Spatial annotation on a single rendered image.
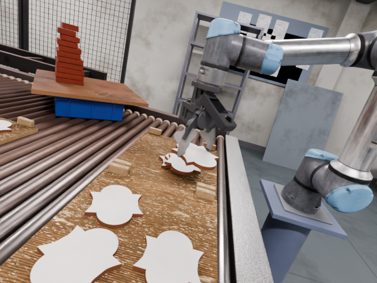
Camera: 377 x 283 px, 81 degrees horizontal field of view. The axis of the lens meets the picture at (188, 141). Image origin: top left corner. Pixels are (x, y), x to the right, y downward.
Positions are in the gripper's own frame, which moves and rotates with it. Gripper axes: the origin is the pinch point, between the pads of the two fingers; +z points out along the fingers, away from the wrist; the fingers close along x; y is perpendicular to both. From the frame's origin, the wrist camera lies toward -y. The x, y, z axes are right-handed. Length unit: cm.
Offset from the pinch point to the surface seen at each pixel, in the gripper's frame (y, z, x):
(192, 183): 1.3, 11.7, -3.7
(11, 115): 69, 14, 39
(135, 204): -3.2, 10.1, 19.2
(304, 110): 115, 11, -357
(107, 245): -11.9, 9.8, 29.1
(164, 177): 7.2, 11.6, 3.8
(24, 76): 140, 12, 28
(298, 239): -25, 30, -45
